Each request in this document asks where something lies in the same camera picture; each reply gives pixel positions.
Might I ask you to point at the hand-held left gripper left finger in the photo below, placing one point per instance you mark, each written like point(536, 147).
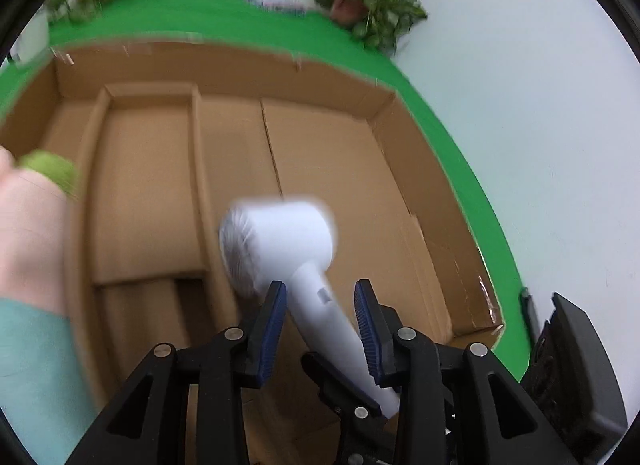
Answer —
point(270, 340)

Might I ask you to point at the large shallow cardboard box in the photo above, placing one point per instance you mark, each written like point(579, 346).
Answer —
point(325, 170)

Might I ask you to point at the blue and pink packet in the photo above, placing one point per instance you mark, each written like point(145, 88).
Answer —
point(275, 1)

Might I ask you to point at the white enamel mug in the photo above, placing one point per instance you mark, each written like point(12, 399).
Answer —
point(32, 37)

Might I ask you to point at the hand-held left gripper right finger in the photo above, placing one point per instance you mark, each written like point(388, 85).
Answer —
point(367, 335)

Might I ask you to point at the white hair dryer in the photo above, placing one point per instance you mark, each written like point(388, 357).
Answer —
point(280, 240)

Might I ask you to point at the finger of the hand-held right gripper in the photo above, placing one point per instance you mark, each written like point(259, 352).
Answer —
point(529, 312)

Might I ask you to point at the pink pig plush toy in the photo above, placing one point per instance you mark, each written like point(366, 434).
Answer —
point(30, 245)

